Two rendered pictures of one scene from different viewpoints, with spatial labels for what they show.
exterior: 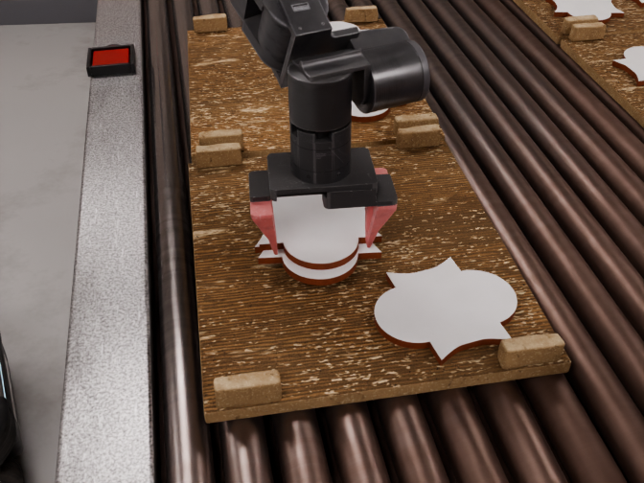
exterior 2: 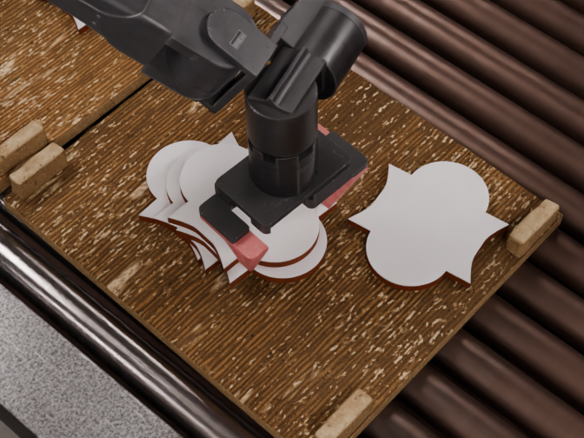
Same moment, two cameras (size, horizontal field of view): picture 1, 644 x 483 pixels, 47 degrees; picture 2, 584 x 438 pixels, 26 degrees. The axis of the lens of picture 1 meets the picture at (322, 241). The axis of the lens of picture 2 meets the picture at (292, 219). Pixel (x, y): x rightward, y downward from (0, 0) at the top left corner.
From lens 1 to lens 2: 0.61 m
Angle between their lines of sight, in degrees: 30
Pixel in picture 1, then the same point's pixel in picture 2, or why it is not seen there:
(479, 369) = (501, 270)
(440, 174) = not seen: hidden behind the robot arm
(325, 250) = (293, 236)
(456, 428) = (516, 336)
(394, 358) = (426, 306)
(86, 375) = not seen: outside the picture
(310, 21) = (256, 50)
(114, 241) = (14, 348)
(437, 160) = not seen: hidden behind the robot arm
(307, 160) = (289, 179)
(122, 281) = (78, 389)
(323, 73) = (297, 99)
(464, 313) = (451, 222)
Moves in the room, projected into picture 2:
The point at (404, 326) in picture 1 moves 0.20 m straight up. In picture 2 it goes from (414, 268) to (434, 136)
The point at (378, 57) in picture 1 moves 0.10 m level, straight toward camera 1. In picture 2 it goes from (322, 46) to (396, 131)
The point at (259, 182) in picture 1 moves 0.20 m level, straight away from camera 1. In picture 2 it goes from (222, 216) to (75, 82)
